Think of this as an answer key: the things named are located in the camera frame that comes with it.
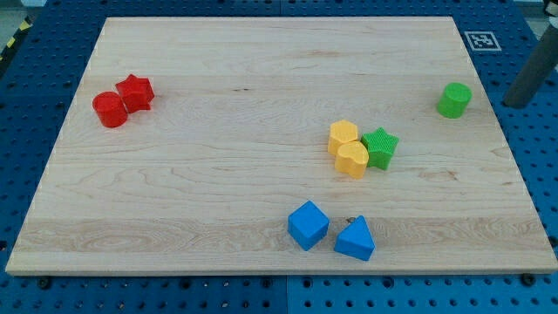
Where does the red star block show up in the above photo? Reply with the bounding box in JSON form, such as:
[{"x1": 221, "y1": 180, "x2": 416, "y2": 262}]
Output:
[{"x1": 115, "y1": 74, "x2": 154, "y2": 113}]

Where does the white fiducial marker tag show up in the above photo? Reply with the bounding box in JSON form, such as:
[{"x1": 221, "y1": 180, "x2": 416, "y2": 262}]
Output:
[{"x1": 464, "y1": 31, "x2": 501, "y2": 51}]

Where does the black bolt left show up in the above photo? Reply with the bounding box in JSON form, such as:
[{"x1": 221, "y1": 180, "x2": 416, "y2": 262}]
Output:
[{"x1": 37, "y1": 276, "x2": 51, "y2": 290}]

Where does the red cylinder block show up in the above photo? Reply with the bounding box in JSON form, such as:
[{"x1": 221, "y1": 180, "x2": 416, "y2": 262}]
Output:
[{"x1": 92, "y1": 92, "x2": 127, "y2": 128}]

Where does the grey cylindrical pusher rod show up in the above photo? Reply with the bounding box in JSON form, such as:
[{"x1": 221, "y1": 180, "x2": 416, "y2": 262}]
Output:
[{"x1": 503, "y1": 17, "x2": 557, "y2": 109}]

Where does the blue cube block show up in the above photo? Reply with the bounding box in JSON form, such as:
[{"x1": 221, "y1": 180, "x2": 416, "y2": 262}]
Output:
[{"x1": 288, "y1": 201, "x2": 330, "y2": 251}]

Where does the yellow heart block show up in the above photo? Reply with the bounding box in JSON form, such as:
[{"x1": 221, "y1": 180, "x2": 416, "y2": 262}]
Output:
[{"x1": 334, "y1": 141, "x2": 369, "y2": 179}]

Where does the yellow hexagon block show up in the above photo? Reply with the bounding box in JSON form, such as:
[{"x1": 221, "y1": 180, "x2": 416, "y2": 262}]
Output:
[{"x1": 327, "y1": 119, "x2": 358, "y2": 155}]

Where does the wooden board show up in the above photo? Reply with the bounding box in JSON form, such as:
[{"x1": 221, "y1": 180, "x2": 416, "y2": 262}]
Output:
[{"x1": 6, "y1": 17, "x2": 557, "y2": 276}]

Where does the green star block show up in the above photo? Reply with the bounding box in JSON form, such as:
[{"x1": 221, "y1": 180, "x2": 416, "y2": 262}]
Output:
[{"x1": 361, "y1": 127, "x2": 399, "y2": 170}]

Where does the black bolt right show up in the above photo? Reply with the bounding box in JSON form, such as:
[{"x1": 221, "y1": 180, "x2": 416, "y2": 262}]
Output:
[{"x1": 520, "y1": 273, "x2": 536, "y2": 287}]

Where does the black bolt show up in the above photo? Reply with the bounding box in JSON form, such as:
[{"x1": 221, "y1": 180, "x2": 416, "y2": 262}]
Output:
[
  {"x1": 37, "y1": 276, "x2": 51, "y2": 290},
  {"x1": 520, "y1": 273, "x2": 536, "y2": 287}
]

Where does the blue triangle block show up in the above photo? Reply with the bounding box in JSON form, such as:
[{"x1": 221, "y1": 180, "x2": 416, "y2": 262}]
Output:
[{"x1": 334, "y1": 215, "x2": 376, "y2": 261}]

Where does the green cylinder block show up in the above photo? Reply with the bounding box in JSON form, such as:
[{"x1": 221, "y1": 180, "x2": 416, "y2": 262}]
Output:
[{"x1": 437, "y1": 82, "x2": 473, "y2": 119}]

